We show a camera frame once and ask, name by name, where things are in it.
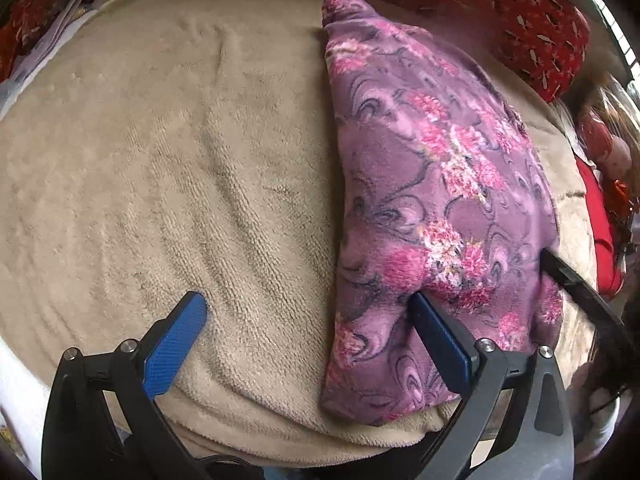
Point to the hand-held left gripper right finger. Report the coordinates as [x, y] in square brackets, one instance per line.
[442, 342]

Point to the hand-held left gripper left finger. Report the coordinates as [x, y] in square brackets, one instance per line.
[172, 342]

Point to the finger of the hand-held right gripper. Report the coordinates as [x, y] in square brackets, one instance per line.
[582, 290]

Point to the purple floral pillow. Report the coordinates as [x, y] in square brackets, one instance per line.
[430, 200]

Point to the beige terry blanket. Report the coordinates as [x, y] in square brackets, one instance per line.
[175, 185]

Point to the red patterned cushion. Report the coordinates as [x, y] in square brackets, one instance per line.
[470, 5]

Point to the white papers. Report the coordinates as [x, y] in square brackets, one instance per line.
[47, 55]

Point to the grey metal frame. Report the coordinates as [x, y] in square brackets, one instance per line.
[605, 5]

